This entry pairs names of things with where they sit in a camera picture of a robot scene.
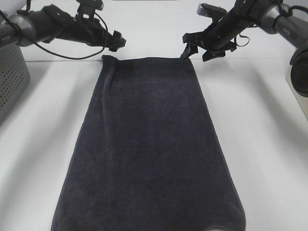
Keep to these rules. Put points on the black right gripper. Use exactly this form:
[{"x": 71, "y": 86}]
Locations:
[{"x": 215, "y": 38}]

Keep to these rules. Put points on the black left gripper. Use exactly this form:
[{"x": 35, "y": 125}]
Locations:
[{"x": 92, "y": 33}]

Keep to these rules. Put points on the dark navy towel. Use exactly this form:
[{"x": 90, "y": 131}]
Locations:
[{"x": 147, "y": 157}]

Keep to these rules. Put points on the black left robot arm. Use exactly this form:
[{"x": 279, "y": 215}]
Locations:
[{"x": 24, "y": 29}]

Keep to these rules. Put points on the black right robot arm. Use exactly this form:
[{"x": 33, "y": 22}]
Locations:
[{"x": 272, "y": 16}]

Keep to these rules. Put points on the grey perforated basket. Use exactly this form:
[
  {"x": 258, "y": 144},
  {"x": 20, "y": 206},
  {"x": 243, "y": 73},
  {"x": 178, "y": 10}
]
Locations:
[{"x": 14, "y": 78}]

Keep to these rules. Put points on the beige storage box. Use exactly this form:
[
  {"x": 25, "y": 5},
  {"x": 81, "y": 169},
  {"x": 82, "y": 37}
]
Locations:
[{"x": 302, "y": 101}]

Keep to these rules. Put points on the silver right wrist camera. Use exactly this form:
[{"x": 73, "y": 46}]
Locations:
[{"x": 211, "y": 11}]

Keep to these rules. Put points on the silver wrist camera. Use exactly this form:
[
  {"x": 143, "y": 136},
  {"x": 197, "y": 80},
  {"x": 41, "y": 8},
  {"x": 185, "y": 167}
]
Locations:
[
  {"x": 211, "y": 11},
  {"x": 87, "y": 8}
]

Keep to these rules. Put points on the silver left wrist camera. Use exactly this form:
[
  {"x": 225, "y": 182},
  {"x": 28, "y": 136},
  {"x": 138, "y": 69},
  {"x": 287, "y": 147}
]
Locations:
[{"x": 87, "y": 8}]

